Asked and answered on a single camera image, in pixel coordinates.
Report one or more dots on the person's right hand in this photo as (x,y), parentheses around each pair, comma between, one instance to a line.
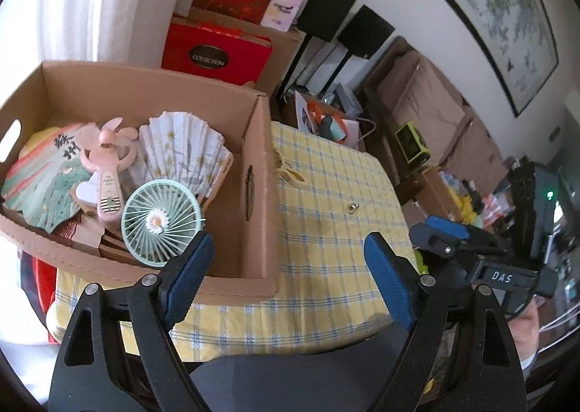
(525,330)

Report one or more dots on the brown cardboard storage box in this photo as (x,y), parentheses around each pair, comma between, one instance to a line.
(285,43)

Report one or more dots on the red flat gift box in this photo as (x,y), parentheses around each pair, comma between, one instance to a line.
(217,54)

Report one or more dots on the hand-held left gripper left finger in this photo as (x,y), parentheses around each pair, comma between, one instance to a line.
(185,278)

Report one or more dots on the framed ink painting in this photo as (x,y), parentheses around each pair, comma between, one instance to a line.
(507,18)

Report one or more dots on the yellow plaid tablecloth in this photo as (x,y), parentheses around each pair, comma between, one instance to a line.
(326,231)

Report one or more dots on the white curtain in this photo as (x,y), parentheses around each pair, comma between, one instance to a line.
(113,0)

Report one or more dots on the small white heart-shaped object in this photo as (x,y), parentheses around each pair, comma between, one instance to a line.
(85,195)

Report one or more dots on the small wooden piece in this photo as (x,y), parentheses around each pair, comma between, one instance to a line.
(287,172)

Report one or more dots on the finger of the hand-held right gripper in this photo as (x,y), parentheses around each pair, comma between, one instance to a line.
(435,242)
(448,225)

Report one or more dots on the brown sofa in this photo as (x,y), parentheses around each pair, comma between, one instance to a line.
(435,95)

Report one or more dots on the small pink box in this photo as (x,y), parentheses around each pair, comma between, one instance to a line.
(283,6)

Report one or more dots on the brown wooden folding fan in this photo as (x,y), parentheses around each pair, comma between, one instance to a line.
(86,235)

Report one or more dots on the lime green portable device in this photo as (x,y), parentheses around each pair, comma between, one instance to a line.
(411,142)

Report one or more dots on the pink handheld electric fan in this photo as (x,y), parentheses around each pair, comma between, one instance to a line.
(108,185)

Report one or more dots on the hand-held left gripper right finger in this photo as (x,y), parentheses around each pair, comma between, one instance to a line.
(389,280)

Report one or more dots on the white floral folding paper fan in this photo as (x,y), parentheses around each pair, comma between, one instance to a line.
(181,149)

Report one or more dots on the white paper bag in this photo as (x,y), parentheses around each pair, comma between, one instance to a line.
(317,117)

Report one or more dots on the black speaker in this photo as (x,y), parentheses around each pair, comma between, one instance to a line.
(365,31)
(326,9)

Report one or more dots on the mint handheld electric fan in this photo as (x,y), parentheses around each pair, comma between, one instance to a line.
(158,221)

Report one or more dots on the green and red paper fan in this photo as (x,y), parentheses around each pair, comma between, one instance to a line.
(40,185)

